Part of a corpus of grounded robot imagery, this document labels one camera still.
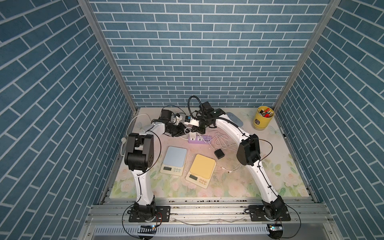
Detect black USB wall charger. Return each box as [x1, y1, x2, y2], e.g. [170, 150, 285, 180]
[214, 149, 225, 160]

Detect yellow pen cup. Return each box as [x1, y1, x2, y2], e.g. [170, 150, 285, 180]
[253, 106, 275, 130]

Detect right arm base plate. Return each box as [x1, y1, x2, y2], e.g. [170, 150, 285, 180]
[244, 205, 291, 222]

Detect white power strip cord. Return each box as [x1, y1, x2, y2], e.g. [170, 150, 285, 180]
[120, 113, 157, 156]

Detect blue pencil case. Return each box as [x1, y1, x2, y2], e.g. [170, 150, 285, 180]
[227, 112, 244, 127]

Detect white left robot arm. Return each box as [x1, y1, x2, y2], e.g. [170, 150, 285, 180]
[120, 109, 191, 216]

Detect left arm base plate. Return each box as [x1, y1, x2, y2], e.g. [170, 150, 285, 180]
[129, 204, 171, 223]

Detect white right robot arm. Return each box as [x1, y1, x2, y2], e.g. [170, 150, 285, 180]
[187, 101, 285, 221]

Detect purple power strip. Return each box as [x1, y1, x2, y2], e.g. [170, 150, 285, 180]
[188, 136, 212, 145]

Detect white USB charging cable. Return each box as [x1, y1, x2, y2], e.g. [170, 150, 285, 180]
[179, 127, 243, 174]

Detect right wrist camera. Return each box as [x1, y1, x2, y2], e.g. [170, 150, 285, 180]
[184, 116, 200, 127]

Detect yellow electronic kitchen scale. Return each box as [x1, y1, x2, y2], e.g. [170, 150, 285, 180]
[186, 154, 217, 189]

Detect floral table mat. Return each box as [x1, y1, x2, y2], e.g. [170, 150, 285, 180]
[109, 107, 310, 199]

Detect blue electronic kitchen scale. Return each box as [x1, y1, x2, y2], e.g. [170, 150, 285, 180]
[160, 146, 188, 176]

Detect aluminium mounting rail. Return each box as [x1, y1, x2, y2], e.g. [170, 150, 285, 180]
[86, 198, 333, 226]

